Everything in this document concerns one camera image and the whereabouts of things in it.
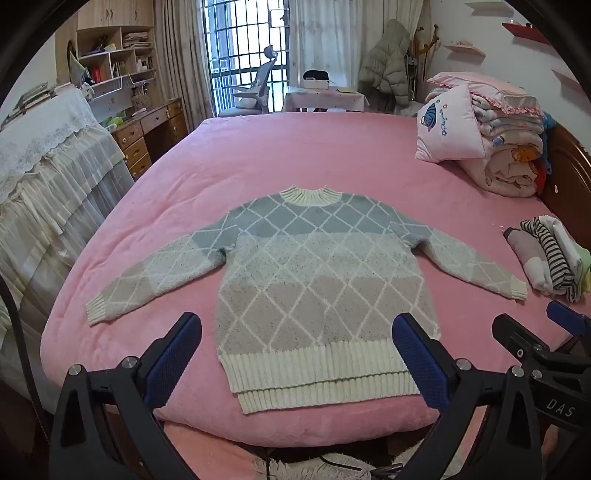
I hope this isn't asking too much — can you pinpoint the folded cartoon print quilt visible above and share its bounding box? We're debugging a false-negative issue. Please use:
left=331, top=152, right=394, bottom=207
left=471, top=95, right=550, bottom=199

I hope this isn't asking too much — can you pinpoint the pink embroidered pillow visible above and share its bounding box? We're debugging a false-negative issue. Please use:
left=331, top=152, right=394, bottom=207
left=414, top=83, right=490, bottom=162

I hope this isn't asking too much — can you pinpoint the grey office chair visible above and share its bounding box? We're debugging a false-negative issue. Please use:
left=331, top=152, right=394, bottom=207
left=218, top=45, right=280, bottom=116

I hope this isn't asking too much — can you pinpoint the folded yellow green garment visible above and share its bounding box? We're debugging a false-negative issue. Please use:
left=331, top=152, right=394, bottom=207
left=577, top=247, right=591, bottom=294

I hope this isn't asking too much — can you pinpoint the wooden wall cabinet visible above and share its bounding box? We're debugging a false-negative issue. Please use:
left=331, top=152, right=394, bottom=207
left=55, top=0, right=155, bottom=32

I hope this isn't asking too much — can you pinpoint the pile of folded clothes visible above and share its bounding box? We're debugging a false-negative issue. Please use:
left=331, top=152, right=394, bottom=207
left=521, top=217, right=583, bottom=303

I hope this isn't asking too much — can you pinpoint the black cable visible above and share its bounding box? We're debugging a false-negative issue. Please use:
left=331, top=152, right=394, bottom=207
left=0, top=277, right=51, bottom=480

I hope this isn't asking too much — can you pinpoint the blue plush toy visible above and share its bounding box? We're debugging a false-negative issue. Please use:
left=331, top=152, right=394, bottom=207
left=540, top=111, right=556, bottom=176

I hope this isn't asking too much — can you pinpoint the grey green puffer coat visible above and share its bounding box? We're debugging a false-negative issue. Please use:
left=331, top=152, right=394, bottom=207
left=359, top=19, right=413, bottom=108

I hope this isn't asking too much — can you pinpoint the beige curtain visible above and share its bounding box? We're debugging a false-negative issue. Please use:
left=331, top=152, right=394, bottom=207
left=154, top=0, right=213, bottom=134

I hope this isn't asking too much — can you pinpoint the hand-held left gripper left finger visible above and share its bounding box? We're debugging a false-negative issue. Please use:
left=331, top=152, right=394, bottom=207
left=48, top=312, right=204, bottom=480

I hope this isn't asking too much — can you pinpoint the diamond pattern knit sweater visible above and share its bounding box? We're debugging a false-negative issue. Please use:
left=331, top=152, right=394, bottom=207
left=86, top=185, right=528, bottom=415

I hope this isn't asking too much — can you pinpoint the wooden headboard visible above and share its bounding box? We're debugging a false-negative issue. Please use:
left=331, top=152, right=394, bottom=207
left=538, top=122, right=591, bottom=259

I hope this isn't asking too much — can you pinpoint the row of books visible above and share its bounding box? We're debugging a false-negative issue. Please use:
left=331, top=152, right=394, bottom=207
left=0, top=83, right=56, bottom=127

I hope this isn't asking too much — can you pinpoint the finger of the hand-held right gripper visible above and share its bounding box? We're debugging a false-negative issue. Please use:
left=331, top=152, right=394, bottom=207
left=547, top=300, right=591, bottom=354
left=491, top=313, right=556, bottom=366

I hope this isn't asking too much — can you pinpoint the sheer white curtain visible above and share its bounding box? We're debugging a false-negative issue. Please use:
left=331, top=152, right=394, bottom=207
left=288, top=0, right=423, bottom=88

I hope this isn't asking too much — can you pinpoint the wooden coat rack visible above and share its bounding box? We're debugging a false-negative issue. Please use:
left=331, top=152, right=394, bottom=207
left=411, top=23, right=439, bottom=100

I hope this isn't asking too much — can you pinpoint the pink ruffled pillow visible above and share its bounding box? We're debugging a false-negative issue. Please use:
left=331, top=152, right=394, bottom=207
left=427, top=71, right=543, bottom=116

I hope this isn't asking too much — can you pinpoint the wooden shelf hutch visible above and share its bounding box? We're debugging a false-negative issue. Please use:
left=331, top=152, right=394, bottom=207
left=76, top=25, right=158, bottom=100

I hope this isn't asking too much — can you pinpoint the pink wall shelf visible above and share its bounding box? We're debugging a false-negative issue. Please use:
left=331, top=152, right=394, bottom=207
left=551, top=68, right=580, bottom=90
left=443, top=41, right=486, bottom=57

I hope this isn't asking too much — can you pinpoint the white lace furniture cover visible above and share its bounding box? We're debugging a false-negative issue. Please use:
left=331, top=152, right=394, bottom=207
left=0, top=85, right=134, bottom=416

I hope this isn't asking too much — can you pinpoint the red wall shelf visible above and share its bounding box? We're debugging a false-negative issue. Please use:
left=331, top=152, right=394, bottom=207
left=502, top=21, right=550, bottom=44

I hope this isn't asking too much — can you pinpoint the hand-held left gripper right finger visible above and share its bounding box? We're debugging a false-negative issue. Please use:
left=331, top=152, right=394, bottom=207
left=392, top=312, right=544, bottom=480

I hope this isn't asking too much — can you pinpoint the white fringed rug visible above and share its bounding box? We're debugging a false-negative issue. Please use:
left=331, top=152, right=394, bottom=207
left=252, top=452, right=375, bottom=480

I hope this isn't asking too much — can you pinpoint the pink bed blanket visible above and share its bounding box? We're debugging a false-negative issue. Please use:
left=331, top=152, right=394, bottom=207
left=39, top=112, right=589, bottom=467

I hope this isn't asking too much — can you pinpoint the wooden desk with drawers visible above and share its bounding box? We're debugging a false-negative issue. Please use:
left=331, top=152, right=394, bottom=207
left=111, top=98, right=190, bottom=181

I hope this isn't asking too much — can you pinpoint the folded white garment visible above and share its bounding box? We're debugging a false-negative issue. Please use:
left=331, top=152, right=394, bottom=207
left=538, top=215, right=587, bottom=278

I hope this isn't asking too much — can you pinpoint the barred window door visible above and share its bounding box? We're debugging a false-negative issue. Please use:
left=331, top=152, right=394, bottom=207
left=203, top=0, right=291, bottom=116

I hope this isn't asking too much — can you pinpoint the small table with tablecloth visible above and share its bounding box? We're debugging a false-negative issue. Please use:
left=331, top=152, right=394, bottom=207
left=281, top=85, right=370, bottom=114

